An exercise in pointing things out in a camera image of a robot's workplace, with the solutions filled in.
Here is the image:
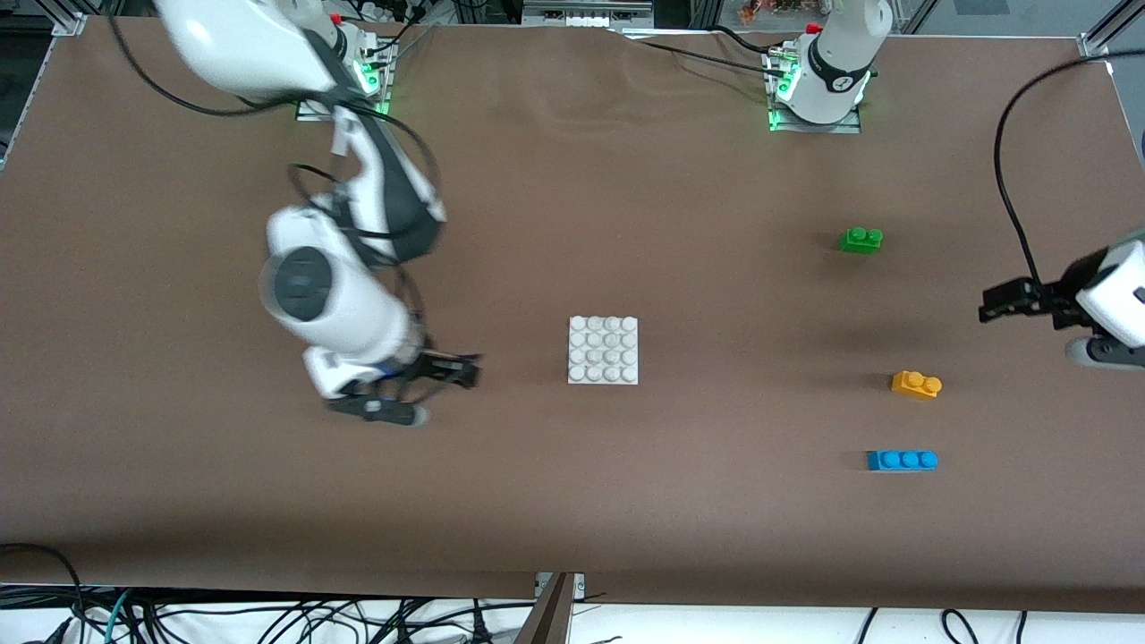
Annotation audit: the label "yellow two-stud block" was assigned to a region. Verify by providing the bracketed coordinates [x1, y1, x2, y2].
[891, 370, 943, 400]

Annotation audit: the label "white studded base plate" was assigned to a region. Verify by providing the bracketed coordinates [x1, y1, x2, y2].
[567, 315, 640, 386]

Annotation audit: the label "blue three-stud block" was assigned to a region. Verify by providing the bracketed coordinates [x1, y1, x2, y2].
[866, 450, 939, 473]

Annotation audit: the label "brown table cover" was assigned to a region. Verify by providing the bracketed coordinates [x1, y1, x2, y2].
[0, 13, 1145, 614]

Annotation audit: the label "aluminium corner profile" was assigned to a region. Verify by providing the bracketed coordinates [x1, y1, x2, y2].
[1077, 0, 1145, 62]
[49, 0, 96, 38]

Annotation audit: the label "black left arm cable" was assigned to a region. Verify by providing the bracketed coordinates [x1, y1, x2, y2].
[993, 49, 1145, 289]

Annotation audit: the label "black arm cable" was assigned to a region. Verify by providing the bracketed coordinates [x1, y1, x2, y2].
[106, 0, 444, 394]
[993, 49, 1145, 289]

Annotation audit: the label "metal table edge bracket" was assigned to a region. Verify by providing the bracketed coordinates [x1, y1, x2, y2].
[513, 572, 588, 644]

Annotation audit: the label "tangled black cables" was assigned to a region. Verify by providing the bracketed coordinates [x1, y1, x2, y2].
[125, 594, 538, 644]

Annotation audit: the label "black cables at arm base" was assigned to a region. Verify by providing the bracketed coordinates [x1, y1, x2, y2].
[353, 0, 437, 62]

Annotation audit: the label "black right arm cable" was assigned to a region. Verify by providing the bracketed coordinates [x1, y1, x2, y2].
[106, 0, 444, 394]

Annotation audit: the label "aluminium frame rail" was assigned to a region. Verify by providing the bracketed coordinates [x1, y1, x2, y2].
[521, 0, 657, 29]

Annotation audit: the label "teal cable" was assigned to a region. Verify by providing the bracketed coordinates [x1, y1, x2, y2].
[100, 588, 137, 644]

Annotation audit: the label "black cable across cover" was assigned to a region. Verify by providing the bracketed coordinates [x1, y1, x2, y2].
[624, 25, 790, 80]

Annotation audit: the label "black looped cable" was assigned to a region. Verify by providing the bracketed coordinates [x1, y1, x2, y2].
[0, 542, 88, 644]

